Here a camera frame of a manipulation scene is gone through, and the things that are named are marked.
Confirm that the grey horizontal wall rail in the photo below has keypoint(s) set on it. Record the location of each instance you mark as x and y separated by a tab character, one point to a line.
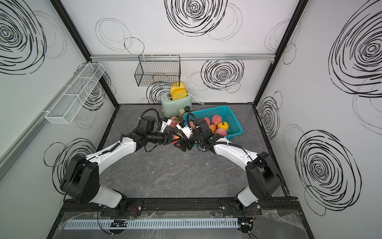
184	57

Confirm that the yellow toast slice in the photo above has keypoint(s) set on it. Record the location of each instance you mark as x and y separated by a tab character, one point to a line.
176	86
179	94

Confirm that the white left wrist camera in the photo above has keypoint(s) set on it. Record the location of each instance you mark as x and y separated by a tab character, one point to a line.
166	125

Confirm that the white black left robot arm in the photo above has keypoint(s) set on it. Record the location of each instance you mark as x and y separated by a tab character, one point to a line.
81	177

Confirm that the mint green toaster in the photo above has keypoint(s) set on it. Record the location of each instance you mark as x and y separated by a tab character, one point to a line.
170	107

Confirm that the teal plastic basket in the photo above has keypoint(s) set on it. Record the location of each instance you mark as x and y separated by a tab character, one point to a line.
227	115

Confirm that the yellow peach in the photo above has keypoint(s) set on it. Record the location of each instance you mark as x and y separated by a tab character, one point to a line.
223	125

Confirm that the yellow toast slice left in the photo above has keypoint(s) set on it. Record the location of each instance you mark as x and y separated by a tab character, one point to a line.
176	86

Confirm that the pink peach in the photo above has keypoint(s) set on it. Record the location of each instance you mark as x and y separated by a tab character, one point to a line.
221	131
207	120
174	122
192	124
216	119

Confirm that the yellow toast slice right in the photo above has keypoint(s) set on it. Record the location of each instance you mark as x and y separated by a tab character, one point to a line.
179	94

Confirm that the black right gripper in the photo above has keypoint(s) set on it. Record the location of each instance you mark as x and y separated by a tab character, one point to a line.
182	143

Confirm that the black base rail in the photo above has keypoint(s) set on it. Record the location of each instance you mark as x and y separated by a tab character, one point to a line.
222	206

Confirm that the glass spice jar silver lid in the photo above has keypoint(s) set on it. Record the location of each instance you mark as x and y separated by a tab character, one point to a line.
181	113

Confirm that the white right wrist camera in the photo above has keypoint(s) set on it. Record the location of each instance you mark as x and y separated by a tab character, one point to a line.
187	131

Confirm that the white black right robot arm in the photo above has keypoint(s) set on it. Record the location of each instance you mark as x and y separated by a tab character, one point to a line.
263	175

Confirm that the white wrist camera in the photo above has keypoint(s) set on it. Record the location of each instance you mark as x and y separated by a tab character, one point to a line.
187	131
166	125

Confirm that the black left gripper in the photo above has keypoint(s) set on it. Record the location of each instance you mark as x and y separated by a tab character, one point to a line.
165	135

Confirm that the black corner frame post right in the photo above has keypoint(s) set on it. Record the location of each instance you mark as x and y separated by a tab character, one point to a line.
301	5

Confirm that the orange wrinkled peach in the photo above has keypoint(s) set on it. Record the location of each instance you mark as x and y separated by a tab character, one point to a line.
176	137
213	128

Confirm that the black corner frame post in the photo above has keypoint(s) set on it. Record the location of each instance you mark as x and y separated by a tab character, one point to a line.
301	5
64	16

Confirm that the white wire wall shelf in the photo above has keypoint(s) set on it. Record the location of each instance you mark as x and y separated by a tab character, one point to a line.
84	92

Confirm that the black corner frame post left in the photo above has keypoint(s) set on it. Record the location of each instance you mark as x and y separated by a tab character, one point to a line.
64	16

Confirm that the white slotted cable duct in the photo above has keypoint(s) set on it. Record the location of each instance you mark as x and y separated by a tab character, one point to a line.
108	224

